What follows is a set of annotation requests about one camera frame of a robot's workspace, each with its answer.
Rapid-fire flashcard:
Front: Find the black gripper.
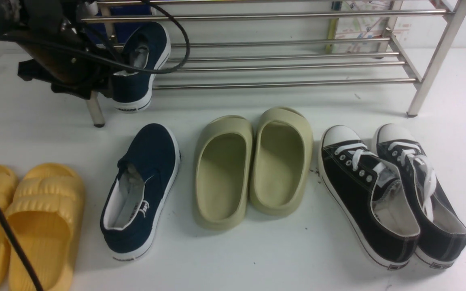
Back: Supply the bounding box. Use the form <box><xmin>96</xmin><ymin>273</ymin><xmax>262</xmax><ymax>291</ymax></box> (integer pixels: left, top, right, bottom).
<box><xmin>18</xmin><ymin>18</ymin><xmax>114</xmax><ymax>101</ymax></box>

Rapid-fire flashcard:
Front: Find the navy canvas shoe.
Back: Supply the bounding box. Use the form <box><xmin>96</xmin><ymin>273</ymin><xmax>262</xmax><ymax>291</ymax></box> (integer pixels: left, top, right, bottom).
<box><xmin>111</xmin><ymin>22</ymin><xmax>172</xmax><ymax>113</ymax></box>
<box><xmin>100</xmin><ymin>123</ymin><xmax>181</xmax><ymax>262</ymax></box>

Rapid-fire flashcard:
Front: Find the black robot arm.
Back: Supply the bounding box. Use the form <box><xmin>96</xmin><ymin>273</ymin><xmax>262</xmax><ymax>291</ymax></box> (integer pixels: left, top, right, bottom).
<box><xmin>0</xmin><ymin>0</ymin><xmax>112</xmax><ymax>101</ymax></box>

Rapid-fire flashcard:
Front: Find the blue box behind rack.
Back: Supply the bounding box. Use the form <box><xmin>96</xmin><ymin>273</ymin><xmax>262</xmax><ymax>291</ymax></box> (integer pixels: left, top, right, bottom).
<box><xmin>85</xmin><ymin>4</ymin><xmax>155</xmax><ymax>45</ymax></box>

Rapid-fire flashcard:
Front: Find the stainless steel shoe rack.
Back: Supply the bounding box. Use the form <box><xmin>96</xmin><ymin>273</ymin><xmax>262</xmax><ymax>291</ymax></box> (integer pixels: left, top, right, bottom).
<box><xmin>77</xmin><ymin>0</ymin><xmax>466</xmax><ymax>128</ymax></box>

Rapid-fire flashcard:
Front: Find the right yellow slide sandal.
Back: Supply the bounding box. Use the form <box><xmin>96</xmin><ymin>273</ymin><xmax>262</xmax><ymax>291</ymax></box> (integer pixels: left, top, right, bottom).
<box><xmin>5</xmin><ymin>163</ymin><xmax>86</xmax><ymax>291</ymax></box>

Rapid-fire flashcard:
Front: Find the left olive foam slipper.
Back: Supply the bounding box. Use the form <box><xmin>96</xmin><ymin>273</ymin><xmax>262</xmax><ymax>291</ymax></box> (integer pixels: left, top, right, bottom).
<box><xmin>193</xmin><ymin>115</ymin><xmax>254</xmax><ymax>232</ymax></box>

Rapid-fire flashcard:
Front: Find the olive foam slipper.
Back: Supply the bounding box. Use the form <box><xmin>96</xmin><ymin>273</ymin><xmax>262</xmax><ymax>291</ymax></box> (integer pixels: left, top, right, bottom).
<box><xmin>249</xmin><ymin>107</ymin><xmax>314</xmax><ymax>217</ymax></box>
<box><xmin>193</xmin><ymin>115</ymin><xmax>254</xmax><ymax>232</ymax></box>

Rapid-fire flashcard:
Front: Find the right olive foam slipper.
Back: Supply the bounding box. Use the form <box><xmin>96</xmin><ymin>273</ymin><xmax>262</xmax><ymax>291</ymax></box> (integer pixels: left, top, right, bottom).
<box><xmin>249</xmin><ymin>107</ymin><xmax>314</xmax><ymax>217</ymax></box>

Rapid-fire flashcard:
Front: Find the white printed poster board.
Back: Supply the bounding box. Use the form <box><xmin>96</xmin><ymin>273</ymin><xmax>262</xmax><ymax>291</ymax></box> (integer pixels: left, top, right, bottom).
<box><xmin>325</xmin><ymin>0</ymin><xmax>412</xmax><ymax>54</ymax></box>

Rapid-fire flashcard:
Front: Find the left black lace-up sneaker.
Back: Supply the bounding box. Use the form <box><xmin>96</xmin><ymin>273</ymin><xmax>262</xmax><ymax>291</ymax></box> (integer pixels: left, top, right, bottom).
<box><xmin>318</xmin><ymin>125</ymin><xmax>421</xmax><ymax>270</ymax></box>

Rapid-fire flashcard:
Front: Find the black lace-up sneaker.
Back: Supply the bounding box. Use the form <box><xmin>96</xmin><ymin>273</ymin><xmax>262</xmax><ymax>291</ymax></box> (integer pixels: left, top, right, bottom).
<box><xmin>318</xmin><ymin>125</ymin><xmax>421</xmax><ymax>270</ymax></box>
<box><xmin>372</xmin><ymin>124</ymin><xmax>466</xmax><ymax>270</ymax></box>

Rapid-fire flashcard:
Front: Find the right black lace-up sneaker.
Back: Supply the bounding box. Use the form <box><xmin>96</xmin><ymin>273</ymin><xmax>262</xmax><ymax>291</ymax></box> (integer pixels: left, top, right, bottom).
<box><xmin>372</xmin><ymin>124</ymin><xmax>466</xmax><ymax>270</ymax></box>

